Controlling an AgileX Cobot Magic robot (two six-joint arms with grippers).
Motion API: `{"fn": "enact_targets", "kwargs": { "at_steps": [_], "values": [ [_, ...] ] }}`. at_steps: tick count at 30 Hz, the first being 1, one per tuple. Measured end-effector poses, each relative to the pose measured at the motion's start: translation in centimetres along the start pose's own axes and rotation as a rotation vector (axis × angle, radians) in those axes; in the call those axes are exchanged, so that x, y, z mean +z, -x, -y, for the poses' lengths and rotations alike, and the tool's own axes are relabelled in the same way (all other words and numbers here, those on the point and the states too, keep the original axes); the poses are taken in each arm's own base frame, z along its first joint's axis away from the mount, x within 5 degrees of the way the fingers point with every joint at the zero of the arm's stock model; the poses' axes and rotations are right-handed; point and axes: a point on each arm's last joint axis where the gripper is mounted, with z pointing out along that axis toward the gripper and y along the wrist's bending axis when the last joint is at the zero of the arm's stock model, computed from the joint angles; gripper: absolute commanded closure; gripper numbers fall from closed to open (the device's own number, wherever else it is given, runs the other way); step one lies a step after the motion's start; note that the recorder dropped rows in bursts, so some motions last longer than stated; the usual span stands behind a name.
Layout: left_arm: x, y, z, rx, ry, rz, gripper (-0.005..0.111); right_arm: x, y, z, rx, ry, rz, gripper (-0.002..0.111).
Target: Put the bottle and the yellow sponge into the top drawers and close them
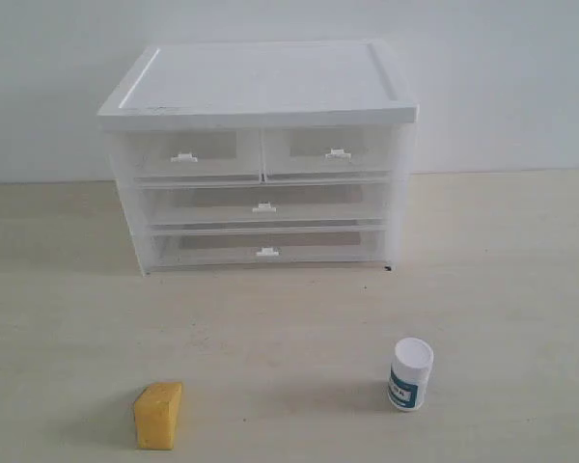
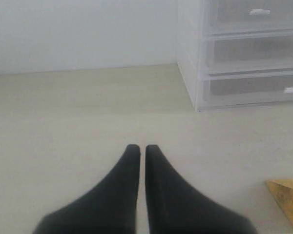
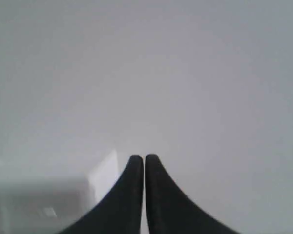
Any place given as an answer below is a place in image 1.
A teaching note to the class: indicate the clear wide drawer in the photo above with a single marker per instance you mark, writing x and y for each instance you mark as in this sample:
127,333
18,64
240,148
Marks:
301,245
327,202

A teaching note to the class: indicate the white bottle teal label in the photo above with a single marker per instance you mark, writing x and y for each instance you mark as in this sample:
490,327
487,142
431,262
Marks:
410,371

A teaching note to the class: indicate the clear middle wide drawer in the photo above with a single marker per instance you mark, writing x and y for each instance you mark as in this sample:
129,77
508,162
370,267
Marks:
327,202

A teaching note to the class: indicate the clear bottom wide drawer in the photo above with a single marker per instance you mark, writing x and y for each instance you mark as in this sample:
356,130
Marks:
301,245

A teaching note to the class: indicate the yellow cheese wedge sponge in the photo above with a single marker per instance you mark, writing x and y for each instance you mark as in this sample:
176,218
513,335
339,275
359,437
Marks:
156,413

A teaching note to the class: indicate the white plastic drawer cabinet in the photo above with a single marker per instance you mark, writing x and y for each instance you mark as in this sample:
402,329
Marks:
258,86

